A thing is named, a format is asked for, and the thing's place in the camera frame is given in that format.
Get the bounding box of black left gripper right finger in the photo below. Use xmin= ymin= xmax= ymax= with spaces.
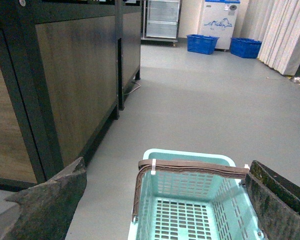
xmin=245 ymin=160 xmax=300 ymax=240

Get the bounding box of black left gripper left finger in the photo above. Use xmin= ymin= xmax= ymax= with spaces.
xmin=2 ymin=157 xmax=87 ymax=240

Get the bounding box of light teal plastic basket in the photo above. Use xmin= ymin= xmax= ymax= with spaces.
xmin=128 ymin=148 xmax=265 ymax=240

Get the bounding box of white power strip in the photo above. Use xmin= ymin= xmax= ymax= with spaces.
xmin=293 ymin=77 xmax=300 ymax=84

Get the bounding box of dark wood display stand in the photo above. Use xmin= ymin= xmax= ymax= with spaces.
xmin=0 ymin=0 xmax=142 ymax=192

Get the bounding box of blue plastic crate right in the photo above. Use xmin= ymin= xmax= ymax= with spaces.
xmin=230 ymin=37 xmax=262 ymax=59

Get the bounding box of blue plastic crate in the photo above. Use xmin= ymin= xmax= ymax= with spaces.
xmin=187 ymin=34 xmax=219 ymax=55
xmin=230 ymin=37 xmax=262 ymax=59

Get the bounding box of white curtain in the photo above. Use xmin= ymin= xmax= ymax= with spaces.
xmin=240 ymin=0 xmax=300 ymax=76

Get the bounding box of blue plastic crate left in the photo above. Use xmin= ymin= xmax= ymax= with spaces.
xmin=187 ymin=34 xmax=219 ymax=55

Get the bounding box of white chest freezer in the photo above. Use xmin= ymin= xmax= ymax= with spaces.
xmin=197 ymin=0 xmax=241 ymax=51

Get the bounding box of glass door fridge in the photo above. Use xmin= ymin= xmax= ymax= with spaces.
xmin=141 ymin=0 xmax=182 ymax=46

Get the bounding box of white floor cable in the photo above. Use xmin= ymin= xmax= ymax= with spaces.
xmin=123 ymin=81 xmax=141 ymax=96

